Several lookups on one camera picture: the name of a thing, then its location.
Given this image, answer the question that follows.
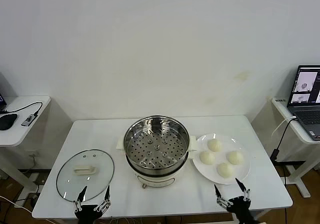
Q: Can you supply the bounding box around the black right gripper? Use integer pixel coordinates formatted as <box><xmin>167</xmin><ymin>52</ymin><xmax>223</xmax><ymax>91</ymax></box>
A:
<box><xmin>214</xmin><ymin>177</ymin><xmax>261</xmax><ymax>224</ymax></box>

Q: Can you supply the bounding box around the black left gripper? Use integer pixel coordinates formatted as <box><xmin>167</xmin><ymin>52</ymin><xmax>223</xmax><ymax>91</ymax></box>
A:
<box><xmin>73</xmin><ymin>185</ymin><xmax>112</xmax><ymax>224</ymax></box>

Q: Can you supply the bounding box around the white steamed baozi bun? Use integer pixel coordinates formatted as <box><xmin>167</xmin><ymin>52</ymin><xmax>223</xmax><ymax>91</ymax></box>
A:
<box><xmin>226</xmin><ymin>150</ymin><xmax>245</xmax><ymax>165</ymax></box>
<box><xmin>216</xmin><ymin>162</ymin><xmax>236</xmax><ymax>178</ymax></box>
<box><xmin>199</xmin><ymin>150</ymin><xmax>216</xmax><ymax>165</ymax></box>
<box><xmin>207</xmin><ymin>138</ymin><xmax>223</xmax><ymax>153</ymax></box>

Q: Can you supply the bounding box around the glass lid cream handle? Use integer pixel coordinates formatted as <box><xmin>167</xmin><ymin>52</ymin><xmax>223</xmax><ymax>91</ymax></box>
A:
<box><xmin>56</xmin><ymin>148</ymin><xmax>115</xmax><ymax>202</ymax></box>

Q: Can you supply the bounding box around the perforated steel steamer basket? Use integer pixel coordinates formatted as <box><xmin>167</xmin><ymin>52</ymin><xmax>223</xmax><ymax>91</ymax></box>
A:
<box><xmin>123</xmin><ymin>115</ymin><xmax>190</xmax><ymax>176</ymax></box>

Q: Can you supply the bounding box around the white round plate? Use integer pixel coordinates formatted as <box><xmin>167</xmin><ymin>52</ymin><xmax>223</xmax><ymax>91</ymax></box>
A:
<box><xmin>192</xmin><ymin>133</ymin><xmax>252</xmax><ymax>185</ymax></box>

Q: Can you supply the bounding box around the cream electric cooking pot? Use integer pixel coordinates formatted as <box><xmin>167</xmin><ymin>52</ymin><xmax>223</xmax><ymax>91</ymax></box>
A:
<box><xmin>115</xmin><ymin>135</ymin><xmax>198</xmax><ymax>189</ymax></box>

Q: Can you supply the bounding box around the black crossbar under table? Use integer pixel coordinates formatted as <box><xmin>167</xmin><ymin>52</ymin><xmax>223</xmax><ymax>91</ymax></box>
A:
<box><xmin>274</xmin><ymin>160</ymin><xmax>307</xmax><ymax>168</ymax></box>

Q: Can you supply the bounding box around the white side table with label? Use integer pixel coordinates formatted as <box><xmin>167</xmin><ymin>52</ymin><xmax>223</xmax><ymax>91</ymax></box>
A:
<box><xmin>271</xmin><ymin>97</ymin><xmax>320</xmax><ymax>198</ymax></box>

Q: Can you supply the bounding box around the grey usb hub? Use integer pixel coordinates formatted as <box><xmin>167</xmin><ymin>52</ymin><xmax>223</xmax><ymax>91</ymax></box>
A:
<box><xmin>21</xmin><ymin>113</ymin><xmax>38</xmax><ymax>127</ymax></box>

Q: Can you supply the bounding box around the white side table with mouse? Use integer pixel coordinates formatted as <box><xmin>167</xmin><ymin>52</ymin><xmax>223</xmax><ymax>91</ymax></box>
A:
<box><xmin>0</xmin><ymin>95</ymin><xmax>52</xmax><ymax>207</ymax></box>

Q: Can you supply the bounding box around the grey open laptop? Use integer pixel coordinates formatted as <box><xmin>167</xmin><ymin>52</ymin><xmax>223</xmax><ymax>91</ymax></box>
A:
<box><xmin>286</xmin><ymin>64</ymin><xmax>320</xmax><ymax>141</ymax></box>

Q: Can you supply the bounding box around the black computer mouse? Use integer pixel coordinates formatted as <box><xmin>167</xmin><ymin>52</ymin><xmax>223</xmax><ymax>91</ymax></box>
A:
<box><xmin>0</xmin><ymin>113</ymin><xmax>18</xmax><ymax>131</ymax></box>

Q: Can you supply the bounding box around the dark screen device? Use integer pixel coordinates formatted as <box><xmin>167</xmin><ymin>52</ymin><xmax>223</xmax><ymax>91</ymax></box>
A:
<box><xmin>0</xmin><ymin>85</ymin><xmax>8</xmax><ymax>113</ymax></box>

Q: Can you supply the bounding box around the white laptop cable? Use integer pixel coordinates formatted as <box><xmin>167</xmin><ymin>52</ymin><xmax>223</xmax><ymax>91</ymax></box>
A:
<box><xmin>271</xmin><ymin>116</ymin><xmax>298</xmax><ymax>137</ymax></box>

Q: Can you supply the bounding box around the white floor cable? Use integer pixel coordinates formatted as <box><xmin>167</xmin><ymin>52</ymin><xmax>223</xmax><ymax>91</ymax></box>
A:
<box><xmin>0</xmin><ymin>195</ymin><xmax>33</xmax><ymax>213</ymax></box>

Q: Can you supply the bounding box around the black hub cable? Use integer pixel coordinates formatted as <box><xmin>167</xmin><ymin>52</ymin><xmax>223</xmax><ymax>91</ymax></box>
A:
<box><xmin>0</xmin><ymin>101</ymin><xmax>43</xmax><ymax>119</ymax></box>

